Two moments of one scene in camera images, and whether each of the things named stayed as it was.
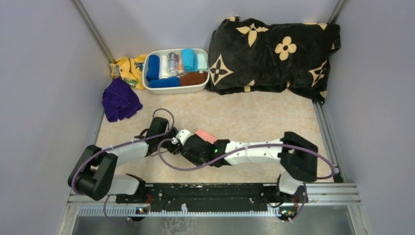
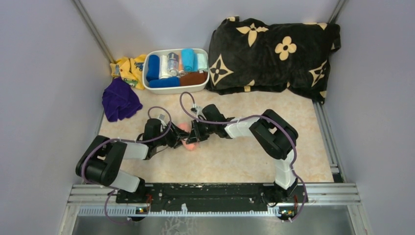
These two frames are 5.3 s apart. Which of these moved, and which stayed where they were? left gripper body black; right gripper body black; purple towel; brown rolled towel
Moved: right gripper body black
Stayed: purple towel; left gripper body black; brown rolled towel
